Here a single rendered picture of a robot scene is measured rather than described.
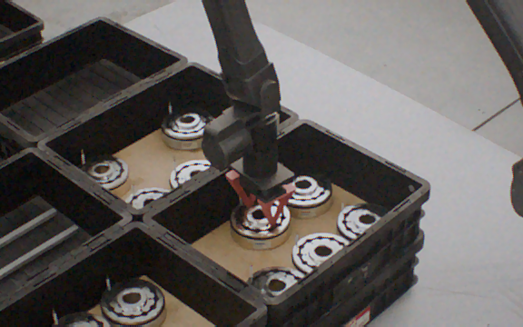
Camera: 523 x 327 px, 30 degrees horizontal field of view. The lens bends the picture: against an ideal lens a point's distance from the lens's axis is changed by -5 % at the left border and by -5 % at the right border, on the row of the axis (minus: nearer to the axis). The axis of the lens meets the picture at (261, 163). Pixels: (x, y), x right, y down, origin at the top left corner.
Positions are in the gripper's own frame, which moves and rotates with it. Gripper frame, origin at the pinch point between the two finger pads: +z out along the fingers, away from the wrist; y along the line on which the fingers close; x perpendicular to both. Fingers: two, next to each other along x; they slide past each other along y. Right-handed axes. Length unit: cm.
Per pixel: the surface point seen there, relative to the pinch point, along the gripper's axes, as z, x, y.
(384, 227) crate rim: -5.1, 8.4, 21.0
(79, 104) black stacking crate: 4, -4, -55
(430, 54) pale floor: 88, 177, -115
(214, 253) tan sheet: 4.0, -10.2, -0.1
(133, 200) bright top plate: 0.7, -14.7, -17.4
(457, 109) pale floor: 88, 156, -83
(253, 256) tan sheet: 4.0, -5.6, 4.7
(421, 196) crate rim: -5.4, 18.4, 19.7
